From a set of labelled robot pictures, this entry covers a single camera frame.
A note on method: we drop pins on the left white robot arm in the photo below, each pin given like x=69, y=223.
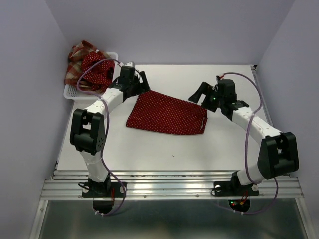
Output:
x=90, y=126

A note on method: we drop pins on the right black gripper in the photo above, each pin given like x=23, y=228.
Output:
x=207, y=89

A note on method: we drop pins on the red beige plaid skirt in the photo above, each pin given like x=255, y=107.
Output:
x=75, y=58

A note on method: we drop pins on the red polka dot skirt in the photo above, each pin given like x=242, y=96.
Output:
x=160, y=113
x=100, y=76

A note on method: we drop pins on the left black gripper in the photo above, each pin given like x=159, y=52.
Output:
x=142, y=87

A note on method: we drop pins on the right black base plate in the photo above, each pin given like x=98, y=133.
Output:
x=228, y=189

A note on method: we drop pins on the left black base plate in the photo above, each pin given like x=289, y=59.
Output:
x=91, y=189

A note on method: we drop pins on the white plastic basket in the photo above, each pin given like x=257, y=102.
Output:
x=71, y=92

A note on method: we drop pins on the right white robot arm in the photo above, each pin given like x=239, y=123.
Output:
x=278, y=153

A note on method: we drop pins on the aluminium rail frame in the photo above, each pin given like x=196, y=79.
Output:
x=163, y=168

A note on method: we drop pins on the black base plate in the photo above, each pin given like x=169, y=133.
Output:
x=91, y=189
x=228, y=189

